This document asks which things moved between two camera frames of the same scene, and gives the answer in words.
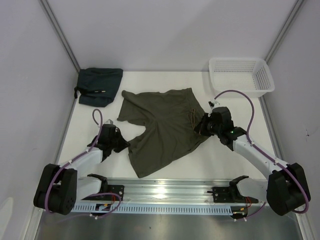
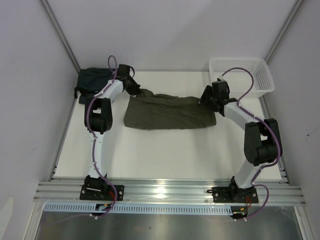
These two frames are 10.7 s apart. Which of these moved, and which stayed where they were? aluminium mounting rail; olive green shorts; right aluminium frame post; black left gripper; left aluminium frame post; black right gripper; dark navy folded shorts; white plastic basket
Moved: black right gripper; black left gripper; olive green shorts
Stayed: right aluminium frame post; aluminium mounting rail; white plastic basket; left aluminium frame post; dark navy folded shorts
